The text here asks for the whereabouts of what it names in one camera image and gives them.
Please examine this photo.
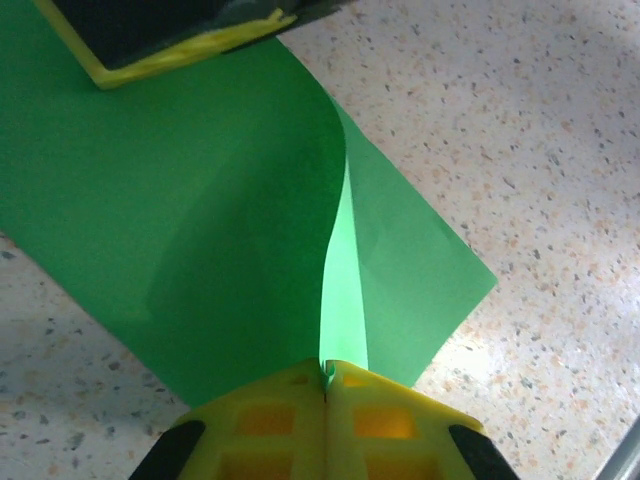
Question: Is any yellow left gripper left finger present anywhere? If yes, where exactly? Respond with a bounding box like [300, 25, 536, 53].
[127, 355, 327, 480]

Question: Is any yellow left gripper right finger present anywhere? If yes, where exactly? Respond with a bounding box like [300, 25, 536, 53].
[323, 358, 519, 480]

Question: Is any long aluminium rail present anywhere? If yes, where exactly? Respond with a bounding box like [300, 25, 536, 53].
[597, 433, 640, 480]

